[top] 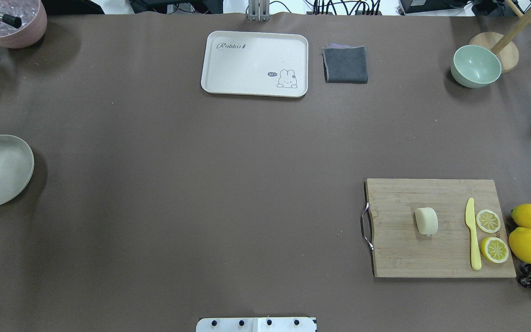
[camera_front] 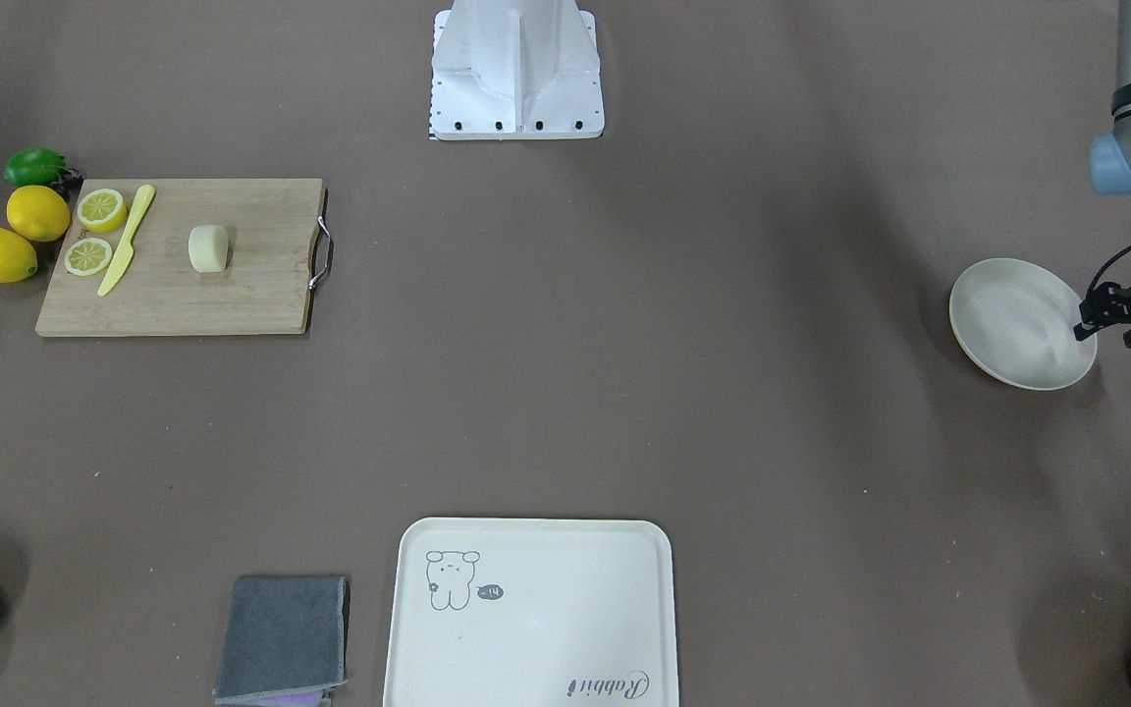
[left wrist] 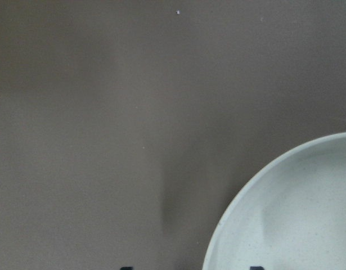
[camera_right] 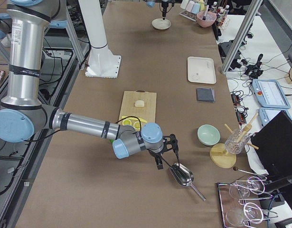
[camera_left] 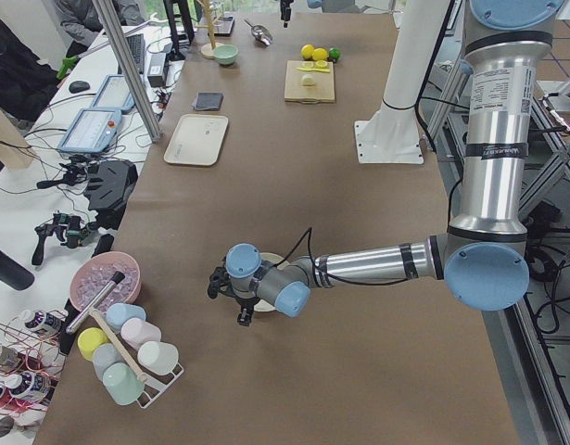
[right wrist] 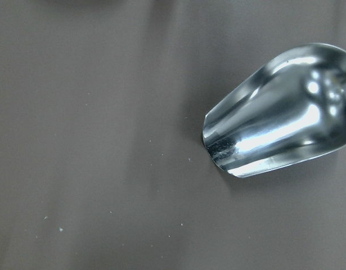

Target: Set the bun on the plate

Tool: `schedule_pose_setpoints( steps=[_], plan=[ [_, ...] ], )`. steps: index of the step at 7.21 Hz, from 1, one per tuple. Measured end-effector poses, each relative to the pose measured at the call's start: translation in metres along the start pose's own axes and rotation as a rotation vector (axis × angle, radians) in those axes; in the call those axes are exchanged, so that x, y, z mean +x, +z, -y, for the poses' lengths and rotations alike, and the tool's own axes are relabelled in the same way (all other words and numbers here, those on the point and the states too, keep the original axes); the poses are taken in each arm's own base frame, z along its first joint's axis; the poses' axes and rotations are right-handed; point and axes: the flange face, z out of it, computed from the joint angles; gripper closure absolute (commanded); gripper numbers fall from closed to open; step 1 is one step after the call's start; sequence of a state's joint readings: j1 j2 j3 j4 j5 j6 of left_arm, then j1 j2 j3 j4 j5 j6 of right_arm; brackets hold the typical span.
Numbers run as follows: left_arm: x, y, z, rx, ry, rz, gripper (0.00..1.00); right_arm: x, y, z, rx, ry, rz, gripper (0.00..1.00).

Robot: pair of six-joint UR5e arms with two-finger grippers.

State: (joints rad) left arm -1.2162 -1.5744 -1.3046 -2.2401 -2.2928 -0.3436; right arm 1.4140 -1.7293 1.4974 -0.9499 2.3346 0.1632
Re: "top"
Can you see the dark cherries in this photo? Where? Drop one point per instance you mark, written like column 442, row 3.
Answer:
column 525, row 276

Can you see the light green bowl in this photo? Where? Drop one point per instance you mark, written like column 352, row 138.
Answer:
column 474, row 66

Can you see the lemon slice lower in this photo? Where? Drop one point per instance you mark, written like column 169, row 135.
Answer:
column 494, row 249

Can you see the cream rabbit tray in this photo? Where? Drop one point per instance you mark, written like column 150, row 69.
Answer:
column 255, row 63

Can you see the bamboo cutting board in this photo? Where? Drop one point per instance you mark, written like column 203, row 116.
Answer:
column 401, row 251

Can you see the lemon slice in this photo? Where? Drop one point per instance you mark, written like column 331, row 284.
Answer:
column 488, row 221
column 494, row 249

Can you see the grey folded cloth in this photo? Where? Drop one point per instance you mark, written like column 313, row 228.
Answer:
column 345, row 64

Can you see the wooden stand with base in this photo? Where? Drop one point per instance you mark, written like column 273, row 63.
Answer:
column 502, row 46

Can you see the pink bowl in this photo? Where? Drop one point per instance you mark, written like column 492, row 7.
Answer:
column 34, row 18

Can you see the lemon slice upper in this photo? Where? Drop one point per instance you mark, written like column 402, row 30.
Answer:
column 488, row 221

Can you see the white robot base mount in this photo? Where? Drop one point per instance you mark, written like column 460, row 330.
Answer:
column 257, row 324

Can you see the whole lemon lower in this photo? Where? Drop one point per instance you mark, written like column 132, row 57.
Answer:
column 519, row 242

